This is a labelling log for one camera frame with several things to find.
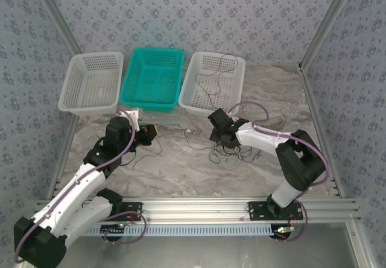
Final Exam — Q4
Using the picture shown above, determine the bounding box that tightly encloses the aluminium upright post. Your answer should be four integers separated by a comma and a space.
30, 0, 83, 55
297, 0, 360, 70

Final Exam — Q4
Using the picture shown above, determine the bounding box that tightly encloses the black controller board with LED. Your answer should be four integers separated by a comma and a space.
100, 223, 125, 242
272, 223, 295, 243

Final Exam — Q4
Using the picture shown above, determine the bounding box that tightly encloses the teal plastic mesh basket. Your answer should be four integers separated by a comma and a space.
119, 47, 185, 114

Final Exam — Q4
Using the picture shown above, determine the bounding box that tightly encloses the left arm purple harness cable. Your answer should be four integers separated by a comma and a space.
13, 108, 148, 264

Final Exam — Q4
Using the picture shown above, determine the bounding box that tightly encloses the aluminium mounting rail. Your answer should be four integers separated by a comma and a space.
31, 197, 362, 223

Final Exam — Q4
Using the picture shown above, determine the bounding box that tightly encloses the aluminium frame leg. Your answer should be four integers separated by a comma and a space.
345, 222, 373, 268

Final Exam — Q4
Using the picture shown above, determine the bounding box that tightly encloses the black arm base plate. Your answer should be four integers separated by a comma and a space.
247, 200, 304, 222
119, 202, 143, 222

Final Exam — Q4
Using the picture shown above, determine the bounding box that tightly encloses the white plastic mesh basket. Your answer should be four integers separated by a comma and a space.
178, 51, 246, 118
57, 51, 125, 118

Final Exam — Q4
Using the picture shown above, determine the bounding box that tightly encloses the right arm purple harness cable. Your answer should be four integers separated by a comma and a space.
229, 101, 332, 243

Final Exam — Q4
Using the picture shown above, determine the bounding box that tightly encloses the grey metal panel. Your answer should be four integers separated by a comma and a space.
60, 234, 362, 268

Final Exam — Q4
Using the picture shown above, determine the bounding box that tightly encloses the white slotted cable duct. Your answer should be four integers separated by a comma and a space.
81, 224, 283, 237

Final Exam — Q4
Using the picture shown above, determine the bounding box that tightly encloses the arm purple harness cable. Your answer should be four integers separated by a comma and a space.
229, 101, 332, 243
13, 108, 148, 264

